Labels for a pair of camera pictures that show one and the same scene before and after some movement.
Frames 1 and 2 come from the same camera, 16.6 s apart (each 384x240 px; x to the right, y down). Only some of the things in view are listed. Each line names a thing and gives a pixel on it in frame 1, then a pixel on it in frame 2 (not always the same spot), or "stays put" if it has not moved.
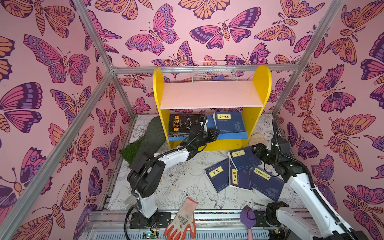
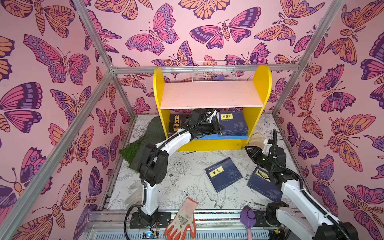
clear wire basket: x=214 y=71 stays put
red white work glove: x=185 y=217 stays put
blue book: x=219 y=174 stays put
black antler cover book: x=182 y=123 stays put
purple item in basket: x=220 y=78 stays put
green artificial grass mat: x=153 y=139 stays put
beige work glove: x=256 y=138 stays put
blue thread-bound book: x=229 y=122 → x=232 y=134
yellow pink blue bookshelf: x=215 y=115 stays put
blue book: x=244 y=157 → x=233 y=132
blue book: x=241 y=178 → x=233 y=123
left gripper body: x=205 y=139 → x=207 y=129
